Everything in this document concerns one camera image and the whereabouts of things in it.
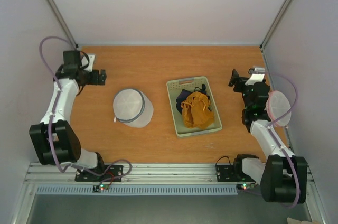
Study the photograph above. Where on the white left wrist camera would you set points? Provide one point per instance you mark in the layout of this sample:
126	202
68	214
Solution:
88	62

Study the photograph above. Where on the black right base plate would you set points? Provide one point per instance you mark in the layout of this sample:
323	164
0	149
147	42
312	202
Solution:
227	171

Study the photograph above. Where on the white mesh laundry bag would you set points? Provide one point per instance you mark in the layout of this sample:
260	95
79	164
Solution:
132	108

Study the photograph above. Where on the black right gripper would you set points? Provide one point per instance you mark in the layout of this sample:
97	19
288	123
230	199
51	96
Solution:
238	80

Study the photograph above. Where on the green plastic basket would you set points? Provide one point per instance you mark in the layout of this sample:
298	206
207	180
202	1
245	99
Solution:
174	88

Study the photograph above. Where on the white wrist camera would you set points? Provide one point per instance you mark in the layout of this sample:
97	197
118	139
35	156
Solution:
88	62
257	74

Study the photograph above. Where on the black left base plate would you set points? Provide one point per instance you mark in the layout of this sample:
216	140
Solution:
98	174

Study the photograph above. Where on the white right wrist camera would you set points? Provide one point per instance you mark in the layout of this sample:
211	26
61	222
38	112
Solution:
257	74

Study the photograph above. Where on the mustard orange bra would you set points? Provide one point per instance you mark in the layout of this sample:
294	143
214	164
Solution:
196	111

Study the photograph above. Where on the aluminium front rail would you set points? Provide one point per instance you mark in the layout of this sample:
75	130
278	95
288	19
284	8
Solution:
142	173

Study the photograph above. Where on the grey slotted cable duct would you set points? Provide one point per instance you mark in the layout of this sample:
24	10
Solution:
138	190

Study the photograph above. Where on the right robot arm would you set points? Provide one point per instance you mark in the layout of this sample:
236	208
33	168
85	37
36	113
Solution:
283	177

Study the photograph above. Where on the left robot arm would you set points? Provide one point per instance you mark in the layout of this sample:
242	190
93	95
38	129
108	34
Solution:
54	141

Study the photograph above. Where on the pink-rimmed mesh laundry bag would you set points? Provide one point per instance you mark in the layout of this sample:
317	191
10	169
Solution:
278	105

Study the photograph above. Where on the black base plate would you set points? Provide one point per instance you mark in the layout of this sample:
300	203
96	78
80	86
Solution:
98	174
227	171

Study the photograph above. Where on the navy blue bra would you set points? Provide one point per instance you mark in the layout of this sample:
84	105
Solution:
185	93

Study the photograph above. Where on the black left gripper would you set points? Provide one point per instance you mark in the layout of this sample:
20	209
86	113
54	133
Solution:
96	81

